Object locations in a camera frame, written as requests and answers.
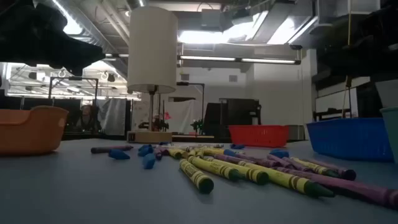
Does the white crayon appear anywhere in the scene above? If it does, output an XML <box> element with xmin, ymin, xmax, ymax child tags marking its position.
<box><xmin>161</xmin><ymin>142</ymin><xmax>224</xmax><ymax>149</ymax></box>

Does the golden yellow crayon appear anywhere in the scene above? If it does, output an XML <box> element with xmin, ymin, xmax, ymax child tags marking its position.
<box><xmin>167</xmin><ymin>148</ymin><xmax>187</xmax><ymax>159</ymax></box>

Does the black metal frame stand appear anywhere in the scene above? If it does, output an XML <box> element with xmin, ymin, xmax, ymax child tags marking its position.
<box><xmin>48</xmin><ymin>77</ymin><xmax>100</xmax><ymax>134</ymax></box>

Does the black pole stand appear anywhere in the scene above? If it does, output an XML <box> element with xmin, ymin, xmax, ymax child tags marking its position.
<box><xmin>176</xmin><ymin>82</ymin><xmax>206</xmax><ymax>125</ymax></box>

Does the red slotted basket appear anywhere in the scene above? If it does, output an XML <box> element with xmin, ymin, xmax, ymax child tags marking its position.
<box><xmin>228</xmin><ymin>124</ymin><xmax>290</xmax><ymax>149</ymax></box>

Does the purple crayon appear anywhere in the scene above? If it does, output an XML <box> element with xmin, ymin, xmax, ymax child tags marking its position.
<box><xmin>154</xmin><ymin>146</ymin><xmax>170</xmax><ymax>161</ymax></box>
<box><xmin>266</xmin><ymin>154</ymin><xmax>315</xmax><ymax>174</ymax></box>
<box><xmin>213</xmin><ymin>154</ymin><xmax>280</xmax><ymax>169</ymax></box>
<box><xmin>90</xmin><ymin>145</ymin><xmax>134</xmax><ymax>154</ymax></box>
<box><xmin>307</xmin><ymin>158</ymin><xmax>357</xmax><ymax>182</ymax></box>
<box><xmin>272</xmin><ymin>166</ymin><xmax>398</xmax><ymax>210</ymax></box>

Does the whiteboard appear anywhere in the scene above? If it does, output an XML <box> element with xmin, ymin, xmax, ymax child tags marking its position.
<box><xmin>315</xmin><ymin>88</ymin><xmax>359</xmax><ymax>122</ymax></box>

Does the blue slotted basket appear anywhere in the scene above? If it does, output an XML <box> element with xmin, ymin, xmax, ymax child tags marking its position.
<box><xmin>305</xmin><ymin>117</ymin><xmax>395</xmax><ymax>163</ymax></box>

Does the orange plastic bin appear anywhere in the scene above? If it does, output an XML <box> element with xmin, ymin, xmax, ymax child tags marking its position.
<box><xmin>0</xmin><ymin>105</ymin><xmax>70</xmax><ymax>157</ymax></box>

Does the silver ventilation duct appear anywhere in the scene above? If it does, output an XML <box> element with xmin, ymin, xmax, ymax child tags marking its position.
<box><xmin>51</xmin><ymin>0</ymin><xmax>131</xmax><ymax>54</ymax></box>

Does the grey box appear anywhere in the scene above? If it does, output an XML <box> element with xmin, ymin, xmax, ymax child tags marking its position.
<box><xmin>287</xmin><ymin>124</ymin><xmax>306</xmax><ymax>142</ymax></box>

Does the grey hanging sheet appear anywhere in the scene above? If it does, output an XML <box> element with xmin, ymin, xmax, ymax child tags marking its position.
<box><xmin>96</xmin><ymin>98</ymin><xmax>127</xmax><ymax>136</ymax></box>

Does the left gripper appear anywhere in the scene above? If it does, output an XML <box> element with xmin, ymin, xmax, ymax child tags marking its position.
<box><xmin>0</xmin><ymin>0</ymin><xmax>106</xmax><ymax>77</ymax></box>

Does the long ceiling light fixture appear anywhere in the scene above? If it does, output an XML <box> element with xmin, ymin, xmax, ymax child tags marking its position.
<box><xmin>178</xmin><ymin>55</ymin><xmax>302</xmax><ymax>65</ymax></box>

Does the teal plastic bin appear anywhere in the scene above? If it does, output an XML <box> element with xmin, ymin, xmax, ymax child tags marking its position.
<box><xmin>379</xmin><ymin>106</ymin><xmax>398</xmax><ymax>166</ymax></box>

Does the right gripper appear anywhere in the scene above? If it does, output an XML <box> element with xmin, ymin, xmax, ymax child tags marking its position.
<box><xmin>318</xmin><ymin>0</ymin><xmax>398</xmax><ymax>78</ymax></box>

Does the white shade table lamp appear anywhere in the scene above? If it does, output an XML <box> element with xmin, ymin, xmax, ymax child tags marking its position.
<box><xmin>126</xmin><ymin>6</ymin><xmax>179</xmax><ymax>144</ymax></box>

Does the person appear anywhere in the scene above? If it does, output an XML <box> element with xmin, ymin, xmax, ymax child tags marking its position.
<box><xmin>75</xmin><ymin>104</ymin><xmax>103</xmax><ymax>133</ymax></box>

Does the yellow-green crayon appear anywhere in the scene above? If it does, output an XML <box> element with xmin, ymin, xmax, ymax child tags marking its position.
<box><xmin>290</xmin><ymin>156</ymin><xmax>340</xmax><ymax>179</ymax></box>
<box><xmin>187</xmin><ymin>155</ymin><xmax>243</xmax><ymax>182</ymax></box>
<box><xmin>238</xmin><ymin>160</ymin><xmax>335</xmax><ymax>198</ymax></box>
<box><xmin>198</xmin><ymin>147</ymin><xmax>228</xmax><ymax>156</ymax></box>
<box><xmin>179</xmin><ymin>158</ymin><xmax>215</xmax><ymax>195</ymax></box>
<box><xmin>186</xmin><ymin>148</ymin><xmax>206</xmax><ymax>157</ymax></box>
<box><xmin>201</xmin><ymin>155</ymin><xmax>270</xmax><ymax>186</ymax></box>

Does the black cabinet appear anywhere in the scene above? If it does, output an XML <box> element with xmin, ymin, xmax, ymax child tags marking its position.
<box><xmin>203</xmin><ymin>98</ymin><xmax>262</xmax><ymax>140</ymax></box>

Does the white hanging sheet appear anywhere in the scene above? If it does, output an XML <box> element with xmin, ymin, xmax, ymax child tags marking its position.
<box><xmin>164</xmin><ymin>99</ymin><xmax>203</xmax><ymax>134</ymax></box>

